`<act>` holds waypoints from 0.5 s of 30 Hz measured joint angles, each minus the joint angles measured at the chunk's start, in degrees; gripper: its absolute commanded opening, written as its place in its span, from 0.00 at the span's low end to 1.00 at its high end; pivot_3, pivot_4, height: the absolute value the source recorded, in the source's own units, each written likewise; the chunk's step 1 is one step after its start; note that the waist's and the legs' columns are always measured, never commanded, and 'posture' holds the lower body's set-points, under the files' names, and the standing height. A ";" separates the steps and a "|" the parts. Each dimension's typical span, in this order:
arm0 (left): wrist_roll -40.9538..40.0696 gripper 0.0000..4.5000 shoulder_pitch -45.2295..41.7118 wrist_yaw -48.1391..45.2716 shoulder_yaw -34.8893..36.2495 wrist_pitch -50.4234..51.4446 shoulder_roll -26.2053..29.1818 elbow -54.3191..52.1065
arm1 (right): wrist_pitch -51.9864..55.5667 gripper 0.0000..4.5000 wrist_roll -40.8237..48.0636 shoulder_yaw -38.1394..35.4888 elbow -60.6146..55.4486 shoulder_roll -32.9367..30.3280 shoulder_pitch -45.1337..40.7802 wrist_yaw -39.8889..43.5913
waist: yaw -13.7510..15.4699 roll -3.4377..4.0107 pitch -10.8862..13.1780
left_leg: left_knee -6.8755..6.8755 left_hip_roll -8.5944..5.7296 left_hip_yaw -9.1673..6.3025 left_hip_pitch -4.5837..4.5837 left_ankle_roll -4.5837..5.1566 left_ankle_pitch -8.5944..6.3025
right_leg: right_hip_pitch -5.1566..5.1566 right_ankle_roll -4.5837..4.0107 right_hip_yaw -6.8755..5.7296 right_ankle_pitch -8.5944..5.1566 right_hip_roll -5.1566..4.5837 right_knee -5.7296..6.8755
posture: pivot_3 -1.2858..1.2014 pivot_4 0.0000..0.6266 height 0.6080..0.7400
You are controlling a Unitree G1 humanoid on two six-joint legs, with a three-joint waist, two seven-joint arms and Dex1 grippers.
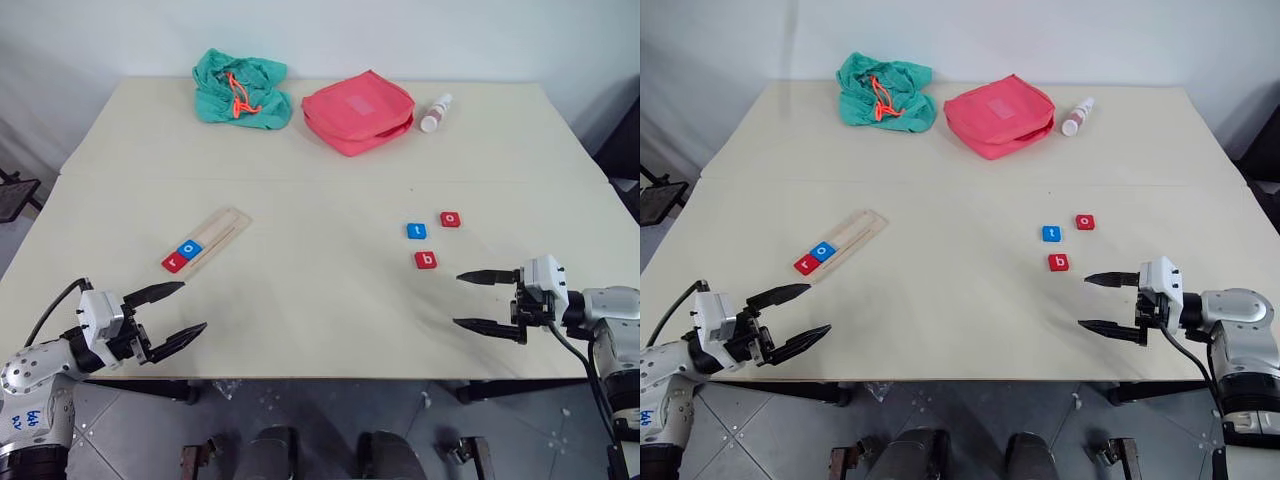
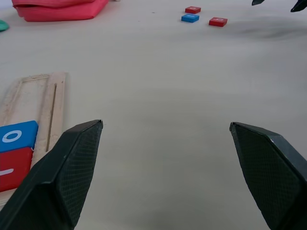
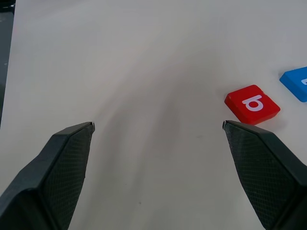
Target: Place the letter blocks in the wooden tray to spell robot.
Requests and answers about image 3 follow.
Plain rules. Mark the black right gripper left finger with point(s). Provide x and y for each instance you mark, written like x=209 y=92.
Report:
x=45 y=182

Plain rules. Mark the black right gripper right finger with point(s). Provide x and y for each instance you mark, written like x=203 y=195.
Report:
x=268 y=177

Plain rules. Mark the red letter b block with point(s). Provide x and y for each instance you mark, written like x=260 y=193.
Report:
x=251 y=105

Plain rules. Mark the blue tile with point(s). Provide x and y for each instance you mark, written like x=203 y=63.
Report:
x=293 y=83

